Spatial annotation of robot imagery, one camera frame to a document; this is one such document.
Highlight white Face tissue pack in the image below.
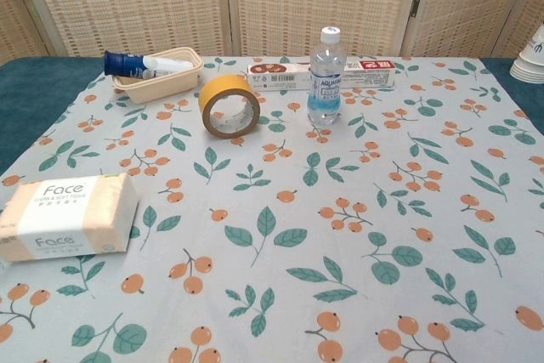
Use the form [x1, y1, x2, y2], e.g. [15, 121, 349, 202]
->
[0, 173, 142, 264]

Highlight floral leaf print tablecloth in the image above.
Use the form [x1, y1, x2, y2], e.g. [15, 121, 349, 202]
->
[0, 55, 544, 363]

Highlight long white red box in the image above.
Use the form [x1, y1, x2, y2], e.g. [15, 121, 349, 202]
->
[246, 60, 397, 93]

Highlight yellow tape roll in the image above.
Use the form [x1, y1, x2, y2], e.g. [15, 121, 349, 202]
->
[197, 74, 262, 141]

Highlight clear water bottle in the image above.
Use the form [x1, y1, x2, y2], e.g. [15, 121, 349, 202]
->
[306, 26, 345, 128]

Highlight beige plastic tray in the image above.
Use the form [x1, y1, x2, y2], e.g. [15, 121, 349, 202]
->
[111, 46, 203, 105]

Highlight woven folding screen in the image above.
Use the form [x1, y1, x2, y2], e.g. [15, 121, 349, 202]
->
[0, 0, 544, 67]

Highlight blue white tube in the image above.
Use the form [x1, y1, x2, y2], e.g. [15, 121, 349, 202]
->
[104, 49, 195, 82]

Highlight teal table cover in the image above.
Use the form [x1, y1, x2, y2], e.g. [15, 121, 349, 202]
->
[0, 56, 544, 178]

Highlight stack of white paper cups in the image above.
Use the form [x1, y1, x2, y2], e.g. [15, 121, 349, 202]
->
[509, 24, 544, 84]

